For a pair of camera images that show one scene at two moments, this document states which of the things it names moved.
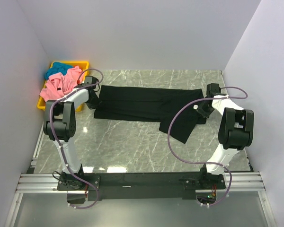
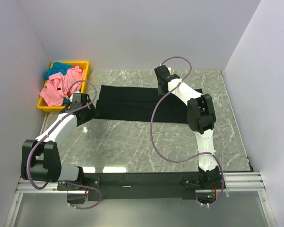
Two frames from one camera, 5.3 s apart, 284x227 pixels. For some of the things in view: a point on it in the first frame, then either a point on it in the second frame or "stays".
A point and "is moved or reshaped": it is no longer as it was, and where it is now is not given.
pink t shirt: (59, 85) stays
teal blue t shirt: (57, 67) stays
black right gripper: (200, 109) to (160, 92)
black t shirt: (150, 104) is moved or reshaped
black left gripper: (93, 105) to (92, 114)
